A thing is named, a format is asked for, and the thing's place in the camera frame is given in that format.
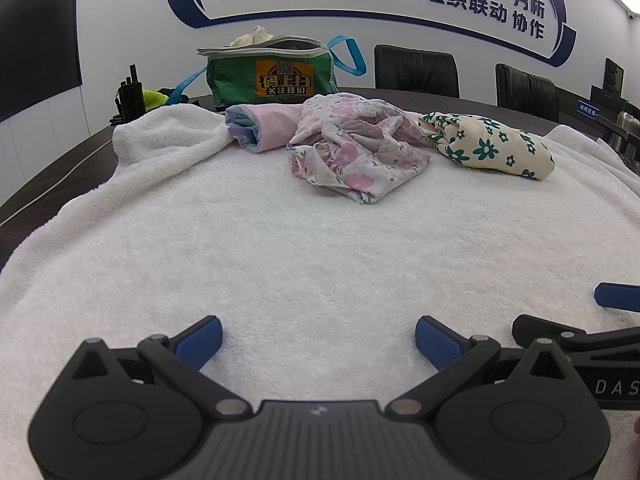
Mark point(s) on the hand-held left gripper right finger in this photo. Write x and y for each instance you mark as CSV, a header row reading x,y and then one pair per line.
x,y
436,342

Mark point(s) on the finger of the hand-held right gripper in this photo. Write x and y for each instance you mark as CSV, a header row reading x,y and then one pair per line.
x,y
550,330
617,294

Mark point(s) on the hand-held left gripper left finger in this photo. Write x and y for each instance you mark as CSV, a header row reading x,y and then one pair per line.
x,y
200,340

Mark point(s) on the pink floral garment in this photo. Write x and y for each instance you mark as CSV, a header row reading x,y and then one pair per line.
x,y
350,160

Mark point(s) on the white fleece blanket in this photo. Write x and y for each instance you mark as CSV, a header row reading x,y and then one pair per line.
x,y
275,260

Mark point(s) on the blue desk name plate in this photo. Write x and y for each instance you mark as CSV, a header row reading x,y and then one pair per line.
x,y
586,110

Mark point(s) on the cream green-flower garment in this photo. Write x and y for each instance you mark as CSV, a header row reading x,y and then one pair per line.
x,y
490,150

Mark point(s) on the black office chair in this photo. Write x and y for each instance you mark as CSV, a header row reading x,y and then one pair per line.
x,y
415,72
527,92

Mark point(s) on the pink folded garment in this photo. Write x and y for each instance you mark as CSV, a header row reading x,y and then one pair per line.
x,y
275,125

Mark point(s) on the yellow-green item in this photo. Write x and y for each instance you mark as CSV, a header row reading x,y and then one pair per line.
x,y
152,100

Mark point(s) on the black walkie talkie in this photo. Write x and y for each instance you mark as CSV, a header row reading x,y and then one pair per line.
x,y
131,95

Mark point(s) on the cream cloth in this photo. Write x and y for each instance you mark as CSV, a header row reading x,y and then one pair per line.
x,y
252,37

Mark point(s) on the black wall monitor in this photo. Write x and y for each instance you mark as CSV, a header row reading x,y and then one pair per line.
x,y
35,60

